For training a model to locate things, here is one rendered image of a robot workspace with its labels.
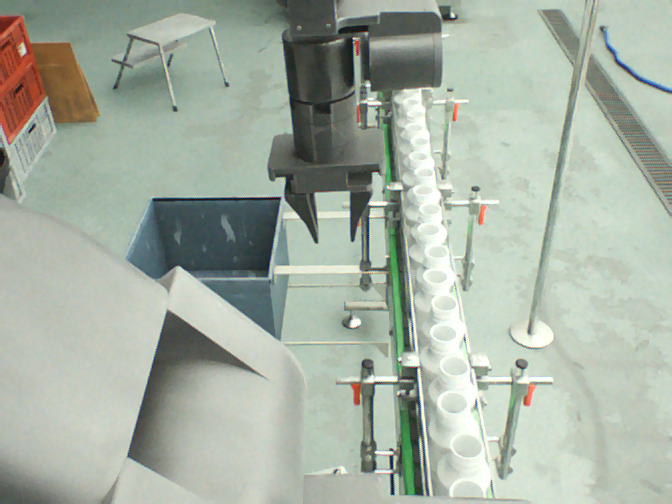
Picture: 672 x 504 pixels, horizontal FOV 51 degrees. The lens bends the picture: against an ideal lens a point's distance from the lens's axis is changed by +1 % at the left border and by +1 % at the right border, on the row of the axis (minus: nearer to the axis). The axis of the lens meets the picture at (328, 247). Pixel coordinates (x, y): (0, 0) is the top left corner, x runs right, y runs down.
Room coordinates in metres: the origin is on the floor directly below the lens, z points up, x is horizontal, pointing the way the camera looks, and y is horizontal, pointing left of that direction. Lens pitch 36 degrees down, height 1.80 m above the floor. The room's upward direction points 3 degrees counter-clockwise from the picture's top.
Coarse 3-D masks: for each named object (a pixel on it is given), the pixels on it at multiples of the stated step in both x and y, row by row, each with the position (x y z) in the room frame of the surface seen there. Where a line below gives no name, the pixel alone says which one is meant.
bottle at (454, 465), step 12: (456, 444) 0.50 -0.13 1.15; (468, 444) 0.50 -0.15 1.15; (480, 444) 0.49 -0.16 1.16; (444, 456) 0.51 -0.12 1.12; (456, 456) 0.48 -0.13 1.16; (468, 456) 0.51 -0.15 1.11; (480, 456) 0.47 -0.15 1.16; (444, 468) 0.49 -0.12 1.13; (456, 468) 0.47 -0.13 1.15; (468, 468) 0.47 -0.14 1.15; (480, 468) 0.47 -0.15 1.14; (444, 480) 0.47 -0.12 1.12; (480, 480) 0.47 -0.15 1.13; (444, 492) 0.47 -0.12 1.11
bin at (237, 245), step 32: (160, 224) 1.39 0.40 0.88; (192, 224) 1.38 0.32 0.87; (224, 224) 1.38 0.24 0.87; (256, 224) 1.37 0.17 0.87; (128, 256) 1.18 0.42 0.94; (160, 256) 1.36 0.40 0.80; (192, 256) 1.39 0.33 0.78; (224, 256) 1.38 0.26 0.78; (256, 256) 1.38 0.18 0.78; (288, 256) 1.37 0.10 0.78; (224, 288) 1.07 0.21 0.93; (256, 288) 1.07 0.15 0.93; (384, 288) 1.30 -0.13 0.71; (256, 320) 1.07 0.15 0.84; (384, 352) 1.10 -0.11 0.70
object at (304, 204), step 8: (288, 184) 0.54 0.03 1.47; (288, 192) 0.53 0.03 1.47; (312, 192) 0.57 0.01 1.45; (288, 200) 0.52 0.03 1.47; (296, 200) 0.52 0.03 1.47; (304, 200) 0.52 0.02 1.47; (312, 200) 0.57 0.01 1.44; (296, 208) 0.53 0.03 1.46; (304, 208) 0.53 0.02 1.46; (312, 208) 0.56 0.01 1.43; (304, 216) 0.53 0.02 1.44; (312, 216) 0.54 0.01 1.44; (312, 224) 0.54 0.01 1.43; (312, 232) 0.54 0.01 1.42
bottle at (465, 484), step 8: (456, 480) 0.44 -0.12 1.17; (464, 480) 0.44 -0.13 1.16; (472, 480) 0.44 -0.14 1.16; (456, 488) 0.44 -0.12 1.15; (464, 488) 0.44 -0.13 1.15; (472, 488) 0.44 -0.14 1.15; (480, 488) 0.43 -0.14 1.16; (448, 496) 0.43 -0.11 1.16; (456, 496) 0.44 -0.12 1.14; (464, 496) 0.44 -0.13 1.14; (472, 496) 0.44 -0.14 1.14; (480, 496) 0.43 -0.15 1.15
